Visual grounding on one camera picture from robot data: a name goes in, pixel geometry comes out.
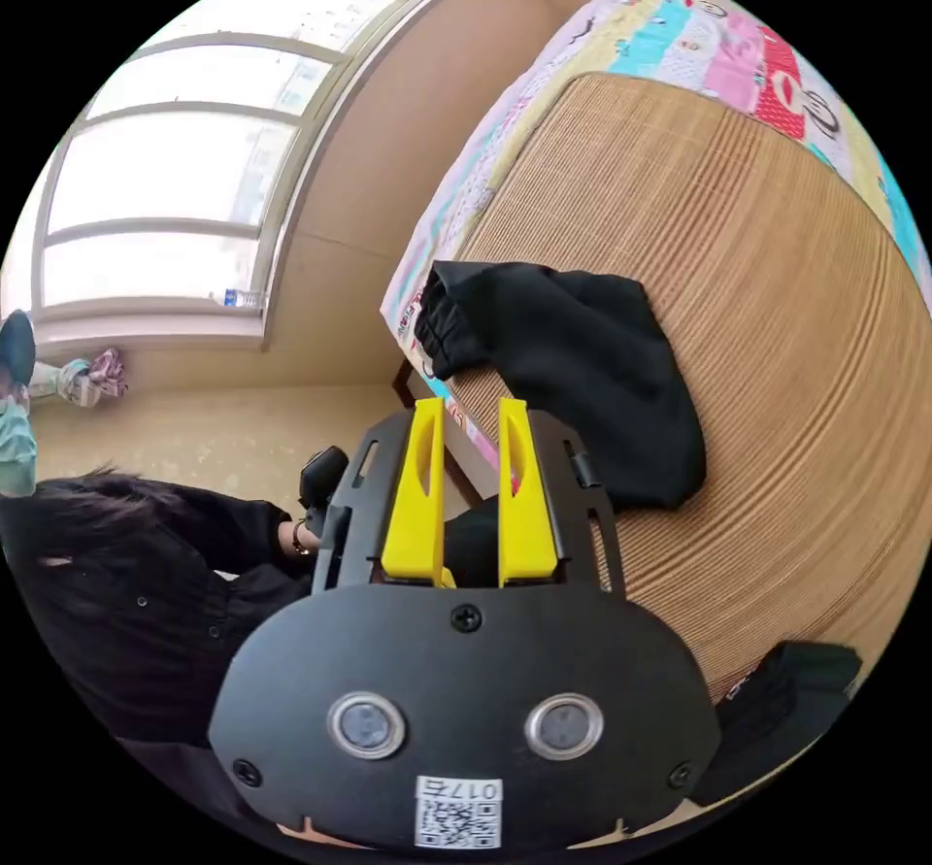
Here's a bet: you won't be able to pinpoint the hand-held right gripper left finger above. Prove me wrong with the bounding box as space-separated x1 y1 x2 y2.
381 397 458 588

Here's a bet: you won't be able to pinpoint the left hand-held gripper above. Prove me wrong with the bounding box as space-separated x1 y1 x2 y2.
299 445 352 516

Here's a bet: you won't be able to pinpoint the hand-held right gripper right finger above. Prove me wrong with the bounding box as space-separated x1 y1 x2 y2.
497 397 561 586

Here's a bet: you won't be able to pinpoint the black pants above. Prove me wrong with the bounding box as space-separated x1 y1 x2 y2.
413 259 709 514

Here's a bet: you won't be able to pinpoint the person's left forearm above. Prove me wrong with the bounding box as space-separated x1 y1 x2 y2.
167 491 294 579

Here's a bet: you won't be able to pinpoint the person's left hand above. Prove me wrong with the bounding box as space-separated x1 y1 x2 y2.
276 514 323 559

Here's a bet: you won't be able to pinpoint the person's body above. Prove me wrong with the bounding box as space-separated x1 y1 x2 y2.
0 466 321 834

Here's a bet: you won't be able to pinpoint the pale patterned cloth bundle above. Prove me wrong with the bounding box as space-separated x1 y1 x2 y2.
27 346 130 410

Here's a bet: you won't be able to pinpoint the window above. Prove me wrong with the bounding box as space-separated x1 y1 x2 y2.
27 0 473 355

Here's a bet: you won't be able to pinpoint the bed with woven mat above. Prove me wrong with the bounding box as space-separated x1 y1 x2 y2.
380 0 927 708

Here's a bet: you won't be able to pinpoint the pile of clothes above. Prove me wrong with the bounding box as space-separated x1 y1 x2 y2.
687 640 865 810

